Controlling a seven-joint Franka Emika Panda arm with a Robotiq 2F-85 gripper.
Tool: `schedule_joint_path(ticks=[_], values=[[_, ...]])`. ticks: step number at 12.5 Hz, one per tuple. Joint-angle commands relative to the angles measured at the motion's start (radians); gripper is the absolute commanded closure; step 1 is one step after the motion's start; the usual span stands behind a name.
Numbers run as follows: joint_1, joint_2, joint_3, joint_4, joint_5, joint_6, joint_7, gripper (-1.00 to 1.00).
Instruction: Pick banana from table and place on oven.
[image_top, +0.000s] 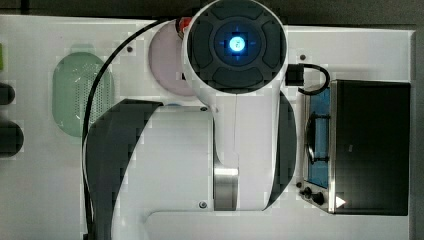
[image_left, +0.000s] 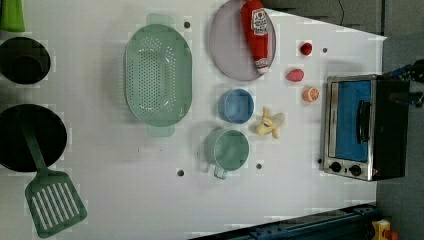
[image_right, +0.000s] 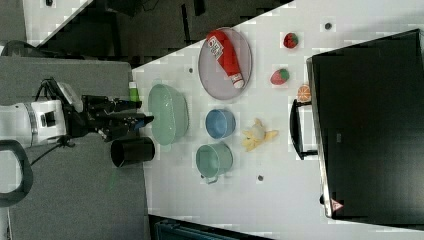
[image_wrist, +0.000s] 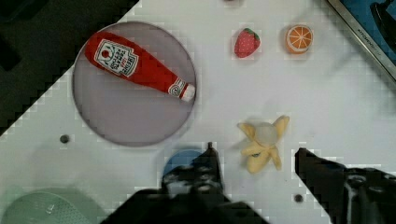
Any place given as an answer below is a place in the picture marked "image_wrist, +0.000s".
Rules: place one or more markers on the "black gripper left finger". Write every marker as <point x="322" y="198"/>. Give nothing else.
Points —
<point x="202" y="176"/>

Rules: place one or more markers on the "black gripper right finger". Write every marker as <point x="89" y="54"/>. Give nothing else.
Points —
<point x="348" y="195"/>

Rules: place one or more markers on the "yellow peeled toy banana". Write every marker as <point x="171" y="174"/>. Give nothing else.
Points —
<point x="263" y="138"/>

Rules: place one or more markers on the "grey round plate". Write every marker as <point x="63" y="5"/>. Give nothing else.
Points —
<point x="128" y="114"/>

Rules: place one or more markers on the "pale green colander basket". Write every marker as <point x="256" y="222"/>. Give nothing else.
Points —
<point x="53" y="206"/>

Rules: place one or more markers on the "red toy strawberry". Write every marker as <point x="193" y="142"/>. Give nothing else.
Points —
<point x="246" y="43"/>

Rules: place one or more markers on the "red plush ketchup bottle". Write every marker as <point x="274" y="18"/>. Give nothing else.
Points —
<point x="127" y="60"/>

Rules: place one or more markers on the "orange slice toy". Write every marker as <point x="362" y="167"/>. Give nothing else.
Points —
<point x="299" y="39"/>

